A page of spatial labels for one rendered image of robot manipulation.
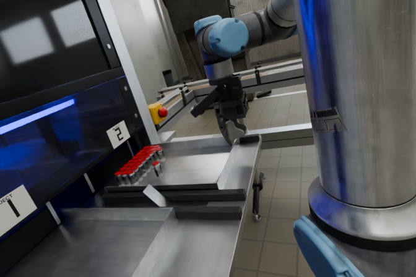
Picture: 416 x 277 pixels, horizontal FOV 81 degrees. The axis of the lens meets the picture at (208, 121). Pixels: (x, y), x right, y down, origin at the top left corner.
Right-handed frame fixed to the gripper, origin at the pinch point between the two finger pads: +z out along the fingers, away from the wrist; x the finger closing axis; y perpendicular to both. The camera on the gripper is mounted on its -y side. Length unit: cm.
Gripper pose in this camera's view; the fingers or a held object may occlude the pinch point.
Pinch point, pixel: (229, 142)
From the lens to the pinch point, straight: 74.0
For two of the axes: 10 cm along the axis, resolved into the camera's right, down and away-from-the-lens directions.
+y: 9.2, -1.3, -3.6
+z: 2.5, 9.1, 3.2
